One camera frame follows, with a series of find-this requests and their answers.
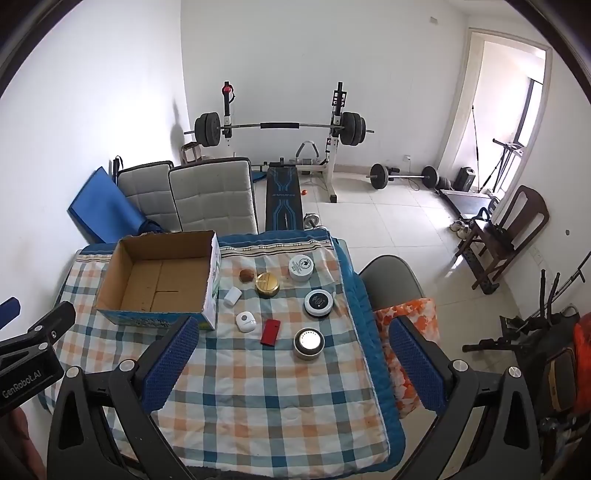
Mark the grey exercise machine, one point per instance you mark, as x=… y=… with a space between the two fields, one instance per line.
x=508 y=159

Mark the person's left forearm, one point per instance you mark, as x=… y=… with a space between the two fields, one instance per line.
x=21 y=443

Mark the white round gadget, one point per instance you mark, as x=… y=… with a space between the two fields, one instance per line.
x=245 y=321

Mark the dark blue cloth bundle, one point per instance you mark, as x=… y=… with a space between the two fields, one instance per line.
x=152 y=227

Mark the white round jar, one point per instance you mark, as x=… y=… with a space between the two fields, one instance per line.
x=300 y=267

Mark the cardboard box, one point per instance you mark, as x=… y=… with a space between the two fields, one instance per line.
x=152 y=281

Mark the black treadmill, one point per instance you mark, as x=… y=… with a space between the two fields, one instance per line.
x=468 y=203

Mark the pair of white shoes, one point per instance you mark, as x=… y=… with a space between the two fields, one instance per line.
x=460 y=228

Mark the black and blue bench pad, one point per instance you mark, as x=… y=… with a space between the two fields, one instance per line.
x=282 y=198

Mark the blue exercise mat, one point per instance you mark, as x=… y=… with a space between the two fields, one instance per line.
x=101 y=207

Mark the dark wooden chair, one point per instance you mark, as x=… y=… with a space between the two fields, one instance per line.
x=503 y=235

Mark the short barbell with black plates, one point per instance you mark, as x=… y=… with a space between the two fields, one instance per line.
x=401 y=175

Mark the gold round tin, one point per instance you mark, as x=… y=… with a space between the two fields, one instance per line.
x=267 y=284

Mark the black bag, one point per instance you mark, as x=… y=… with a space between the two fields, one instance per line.
x=496 y=228

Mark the white door frame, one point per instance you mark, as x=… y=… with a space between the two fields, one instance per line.
x=455 y=106

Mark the white tape roll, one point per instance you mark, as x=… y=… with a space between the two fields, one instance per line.
x=318 y=303

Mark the chrome dumbbell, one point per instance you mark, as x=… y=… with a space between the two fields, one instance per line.
x=312 y=220

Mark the grey chair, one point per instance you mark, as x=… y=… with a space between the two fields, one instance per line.
x=392 y=281

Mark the white weight bench rack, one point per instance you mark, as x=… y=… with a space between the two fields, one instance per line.
x=333 y=152

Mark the orange and yellow bag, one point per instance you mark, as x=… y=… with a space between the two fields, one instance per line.
x=565 y=369

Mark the orange floral bag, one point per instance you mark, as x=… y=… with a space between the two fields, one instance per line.
x=408 y=323

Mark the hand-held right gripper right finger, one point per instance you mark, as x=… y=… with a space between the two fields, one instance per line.
x=415 y=369

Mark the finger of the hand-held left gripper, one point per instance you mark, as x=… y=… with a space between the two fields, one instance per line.
x=8 y=311
x=51 y=325

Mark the small red box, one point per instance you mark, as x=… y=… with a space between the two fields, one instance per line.
x=270 y=332

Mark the plaid blanket with blue border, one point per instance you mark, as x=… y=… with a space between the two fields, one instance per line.
x=258 y=397

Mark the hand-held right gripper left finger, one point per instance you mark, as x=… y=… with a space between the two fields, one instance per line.
x=171 y=364

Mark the black speaker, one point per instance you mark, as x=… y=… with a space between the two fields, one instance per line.
x=465 y=179

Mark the small white case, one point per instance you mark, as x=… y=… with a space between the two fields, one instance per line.
x=232 y=297

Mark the small brown stool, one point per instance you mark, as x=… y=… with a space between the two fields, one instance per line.
x=191 y=153

